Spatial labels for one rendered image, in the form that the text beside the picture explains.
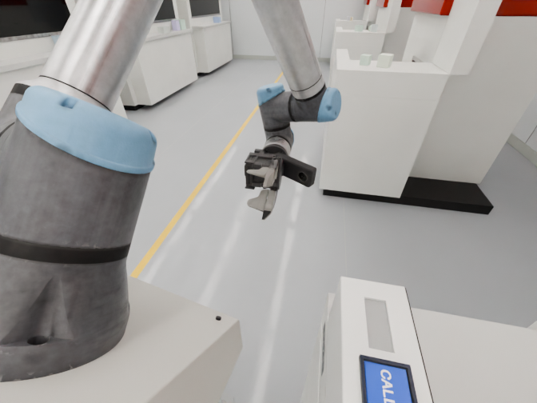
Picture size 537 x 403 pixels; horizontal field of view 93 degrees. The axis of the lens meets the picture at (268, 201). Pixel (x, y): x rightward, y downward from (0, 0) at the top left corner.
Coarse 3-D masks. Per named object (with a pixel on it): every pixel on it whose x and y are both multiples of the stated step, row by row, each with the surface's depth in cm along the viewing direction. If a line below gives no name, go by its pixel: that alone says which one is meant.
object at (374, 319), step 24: (360, 288) 38; (384, 288) 38; (336, 312) 38; (360, 312) 35; (384, 312) 35; (408, 312) 35; (336, 336) 36; (360, 336) 32; (384, 336) 33; (408, 336) 32; (336, 360) 33; (408, 360) 30; (336, 384) 31
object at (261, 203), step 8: (264, 192) 58; (272, 192) 57; (248, 200) 57; (256, 200) 57; (264, 200) 57; (272, 200) 56; (256, 208) 55; (264, 208) 55; (272, 208) 56; (264, 216) 52
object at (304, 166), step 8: (288, 160) 60; (296, 160) 60; (288, 168) 60; (296, 168) 59; (304, 168) 57; (312, 168) 57; (288, 176) 62; (296, 176) 60; (304, 176) 58; (312, 176) 58; (304, 184) 59; (312, 184) 59
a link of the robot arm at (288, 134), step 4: (288, 128) 70; (268, 132) 70; (272, 132) 69; (276, 132) 69; (280, 132) 69; (284, 132) 70; (288, 132) 71; (292, 132) 75; (268, 136) 71; (272, 136) 69; (276, 136) 68; (280, 136) 69; (284, 136) 70; (288, 136) 71; (292, 136) 75; (288, 140) 70; (292, 140) 74; (292, 144) 76
